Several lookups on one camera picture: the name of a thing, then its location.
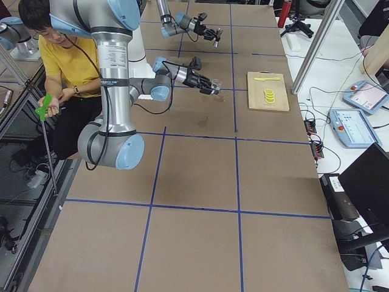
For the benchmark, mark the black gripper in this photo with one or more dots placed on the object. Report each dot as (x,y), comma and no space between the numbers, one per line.
(203,30)
(192,79)

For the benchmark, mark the steel jigger measuring cup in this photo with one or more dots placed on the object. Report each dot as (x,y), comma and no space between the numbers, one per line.
(218,34)

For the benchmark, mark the clear glass beaker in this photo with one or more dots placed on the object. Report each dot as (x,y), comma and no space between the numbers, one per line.
(216,86)

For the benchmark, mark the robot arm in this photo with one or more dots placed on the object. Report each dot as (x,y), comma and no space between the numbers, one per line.
(182,23)
(111,139)

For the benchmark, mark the yellow plastic knife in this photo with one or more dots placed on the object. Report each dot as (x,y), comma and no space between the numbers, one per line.
(263,79)

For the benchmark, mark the wooden cutting board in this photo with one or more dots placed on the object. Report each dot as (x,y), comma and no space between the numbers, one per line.
(256,95)

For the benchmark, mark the red cylinder bottle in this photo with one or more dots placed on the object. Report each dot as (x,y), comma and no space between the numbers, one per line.
(284,14)

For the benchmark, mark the person in yellow shirt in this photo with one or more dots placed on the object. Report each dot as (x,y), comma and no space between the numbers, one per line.
(71,78)

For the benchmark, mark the teach pendant with red button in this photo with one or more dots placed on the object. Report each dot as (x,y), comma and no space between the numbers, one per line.
(365,96)

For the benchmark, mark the upright wooden plank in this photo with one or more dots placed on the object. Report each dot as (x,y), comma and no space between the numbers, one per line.
(377,55)

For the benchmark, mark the blue tape line lengthwise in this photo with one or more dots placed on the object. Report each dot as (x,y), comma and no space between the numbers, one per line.
(240,234)

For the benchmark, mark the blue tape line crosswise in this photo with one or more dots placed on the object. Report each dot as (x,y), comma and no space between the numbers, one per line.
(233,211)

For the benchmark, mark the black monitor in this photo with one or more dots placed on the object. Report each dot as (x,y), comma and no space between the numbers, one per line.
(365,182)

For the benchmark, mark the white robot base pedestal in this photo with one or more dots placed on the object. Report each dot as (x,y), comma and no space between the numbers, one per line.
(138,67)

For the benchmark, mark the aluminium frame post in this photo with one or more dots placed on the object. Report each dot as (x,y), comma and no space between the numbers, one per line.
(324,27)

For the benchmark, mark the green handled grabber tool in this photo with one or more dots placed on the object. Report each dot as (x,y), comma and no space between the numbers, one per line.
(41,112)

